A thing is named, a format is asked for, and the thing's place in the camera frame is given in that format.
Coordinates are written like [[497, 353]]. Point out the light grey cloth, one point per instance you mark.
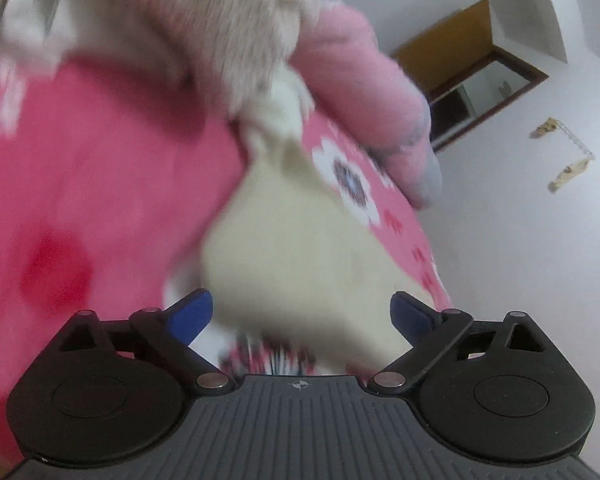
[[20, 15]]

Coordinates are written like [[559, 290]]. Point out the dark door frame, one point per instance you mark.
[[525, 82]]

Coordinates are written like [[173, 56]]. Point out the pink floral blanket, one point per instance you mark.
[[105, 185]]

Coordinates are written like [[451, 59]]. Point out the wooden door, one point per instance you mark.
[[450, 45]]

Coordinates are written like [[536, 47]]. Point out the beige ribbed knit sweater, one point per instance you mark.
[[220, 25]]

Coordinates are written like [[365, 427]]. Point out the cream sweatshirt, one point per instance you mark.
[[300, 255]]

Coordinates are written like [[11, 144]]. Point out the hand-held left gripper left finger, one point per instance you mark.
[[192, 317]]

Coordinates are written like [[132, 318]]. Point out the pink and grey quilt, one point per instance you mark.
[[370, 90]]

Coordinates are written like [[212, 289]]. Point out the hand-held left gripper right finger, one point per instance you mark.
[[410, 317]]

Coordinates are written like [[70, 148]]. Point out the white fluffy garment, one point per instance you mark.
[[285, 105]]

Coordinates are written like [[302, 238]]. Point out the thin wall strip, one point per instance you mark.
[[577, 140]]

